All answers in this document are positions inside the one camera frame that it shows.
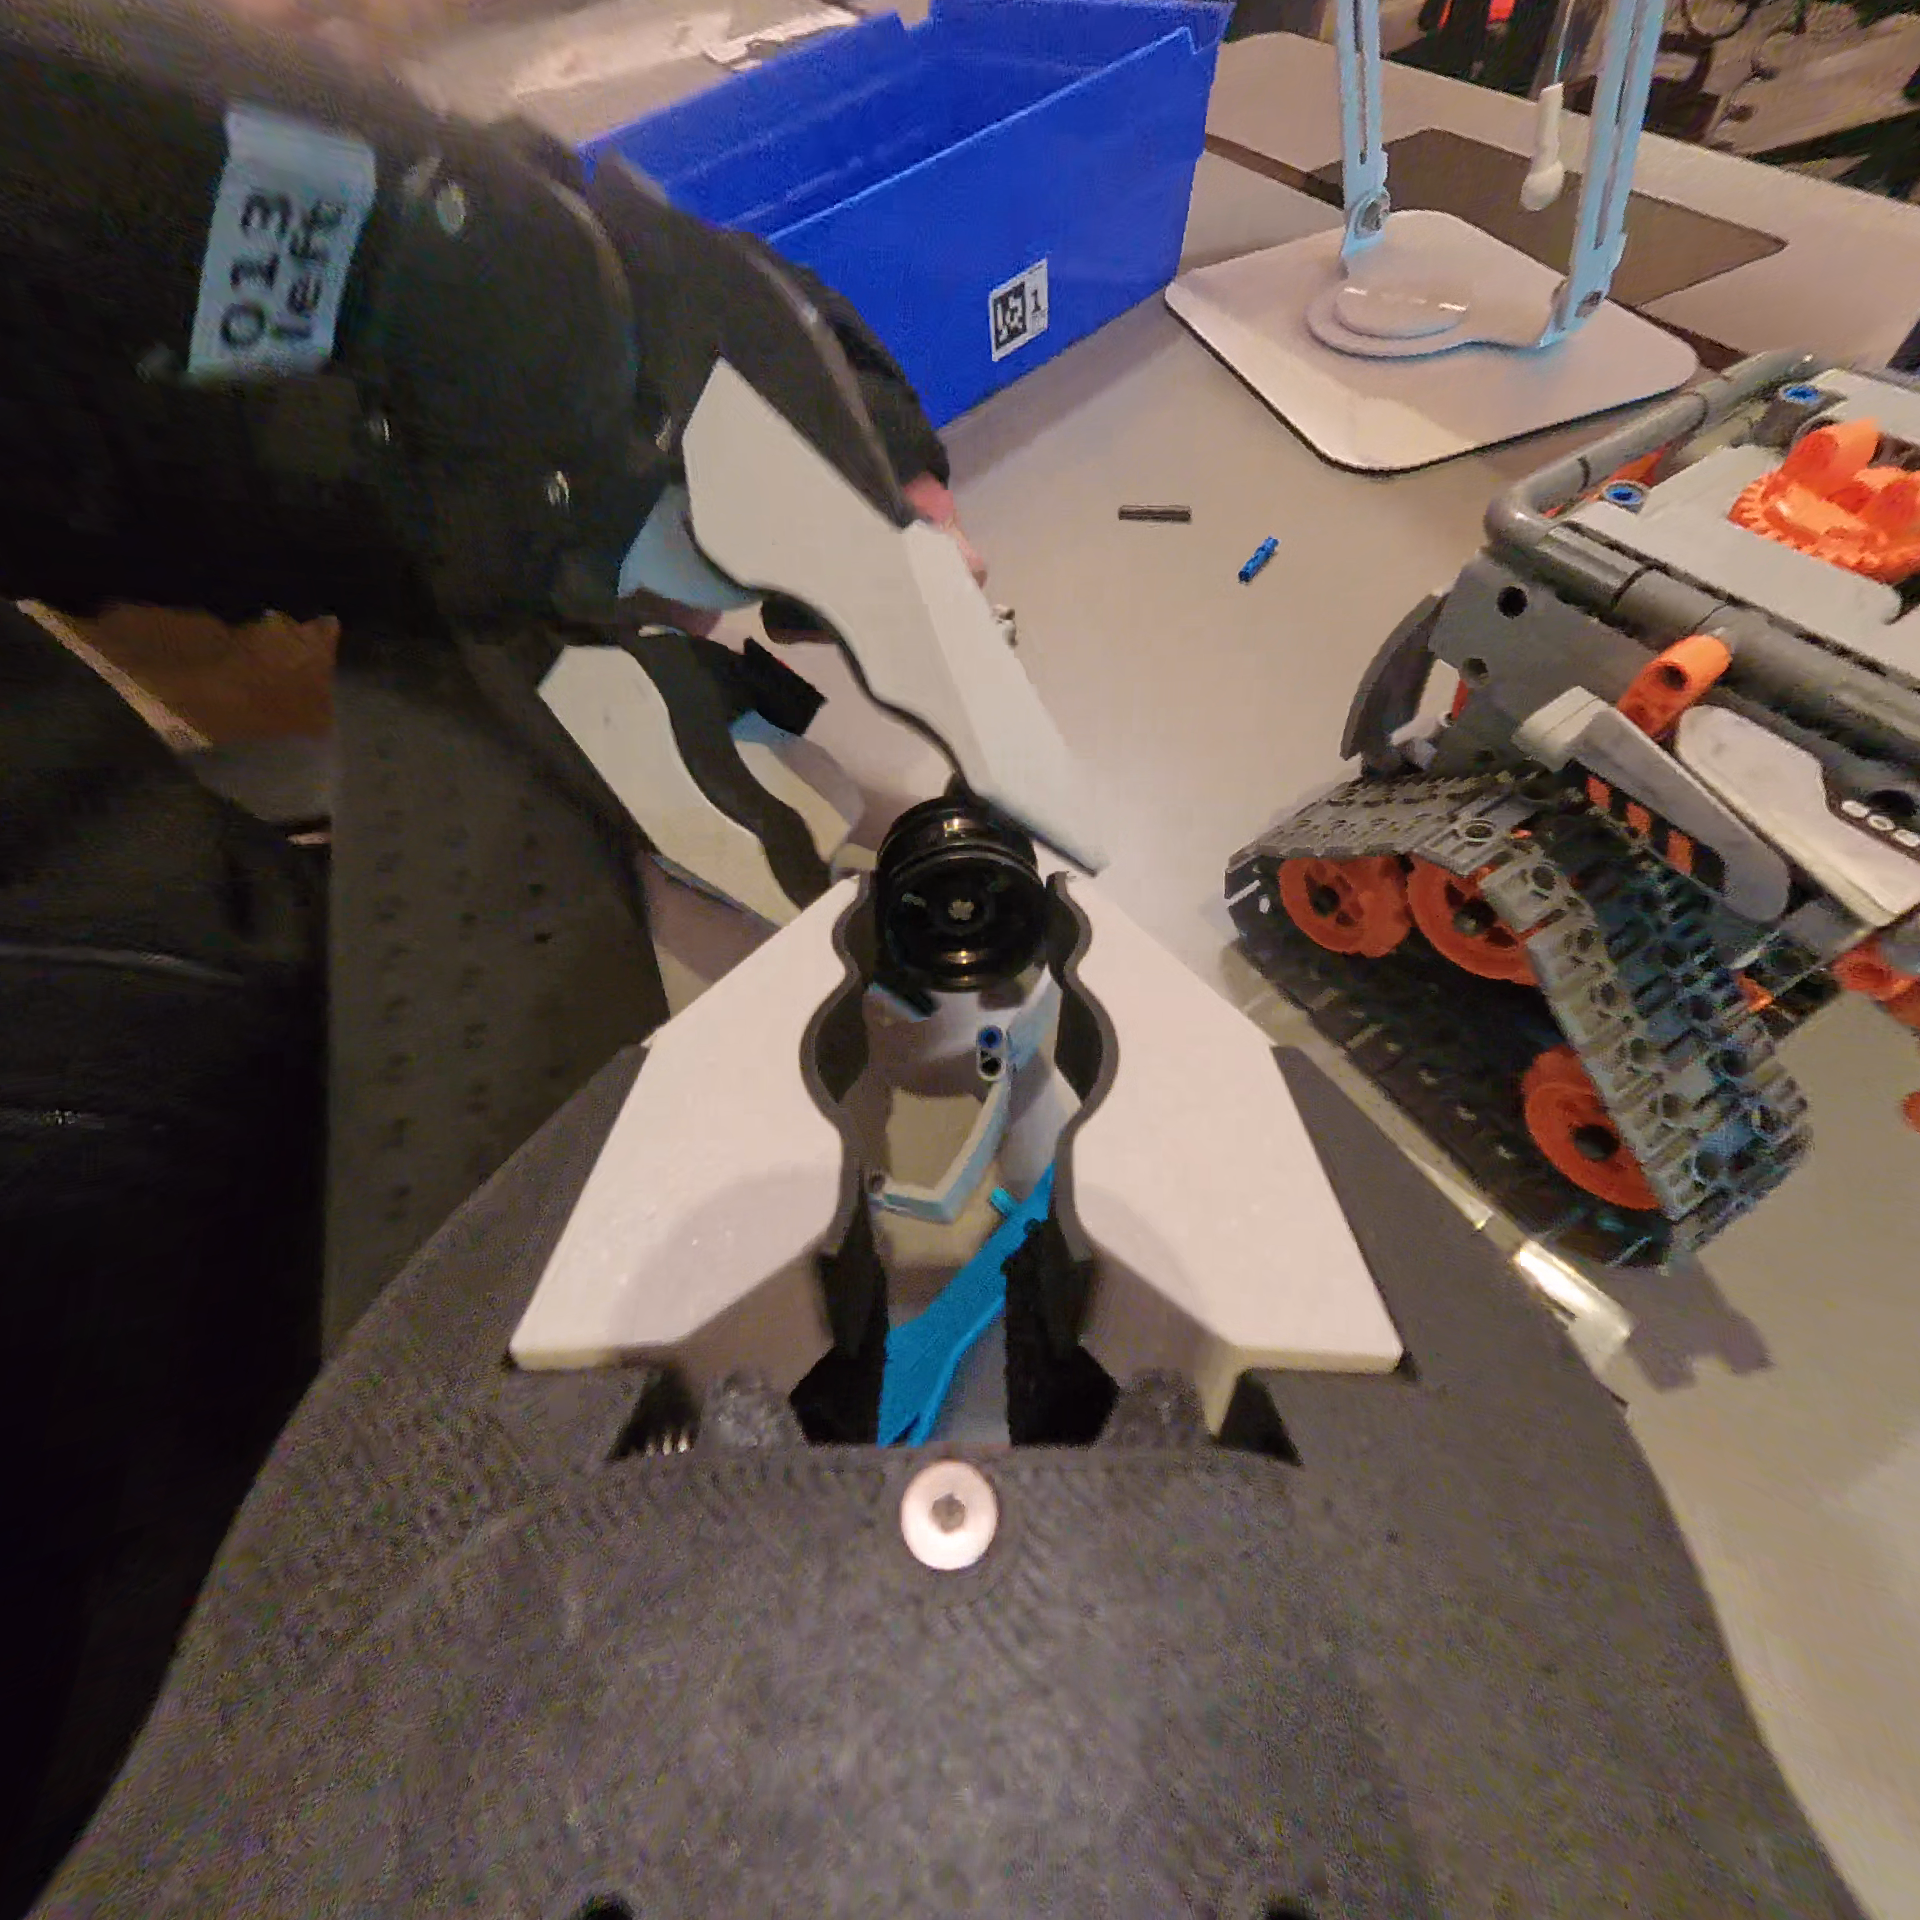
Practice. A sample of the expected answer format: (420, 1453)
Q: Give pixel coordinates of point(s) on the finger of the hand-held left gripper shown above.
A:
(872, 586)
(644, 738)

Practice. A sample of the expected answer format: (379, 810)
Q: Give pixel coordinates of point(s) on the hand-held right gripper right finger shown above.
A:
(1230, 1201)

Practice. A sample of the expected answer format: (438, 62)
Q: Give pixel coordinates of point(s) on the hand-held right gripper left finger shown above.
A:
(675, 1201)

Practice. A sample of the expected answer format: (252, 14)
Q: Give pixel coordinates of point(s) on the grey curved panel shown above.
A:
(961, 1126)

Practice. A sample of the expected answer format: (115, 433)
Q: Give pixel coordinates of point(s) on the blue plastic separator tool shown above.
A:
(947, 1335)

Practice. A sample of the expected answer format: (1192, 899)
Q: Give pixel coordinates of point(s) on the small black wheel assembly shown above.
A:
(961, 895)

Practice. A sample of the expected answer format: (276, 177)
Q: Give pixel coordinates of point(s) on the person's left hand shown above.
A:
(947, 518)

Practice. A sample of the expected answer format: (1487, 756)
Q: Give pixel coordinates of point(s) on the short black axle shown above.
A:
(1155, 515)

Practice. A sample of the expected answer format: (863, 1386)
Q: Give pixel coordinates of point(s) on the small blue pin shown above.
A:
(1256, 557)

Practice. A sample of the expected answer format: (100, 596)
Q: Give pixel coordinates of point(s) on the blue plastic bin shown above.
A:
(961, 151)

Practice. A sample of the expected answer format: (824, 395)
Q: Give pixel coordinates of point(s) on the grey orange tracked toy robot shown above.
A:
(1620, 813)

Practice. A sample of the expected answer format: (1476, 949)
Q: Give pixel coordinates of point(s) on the white flat sheet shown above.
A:
(1441, 377)

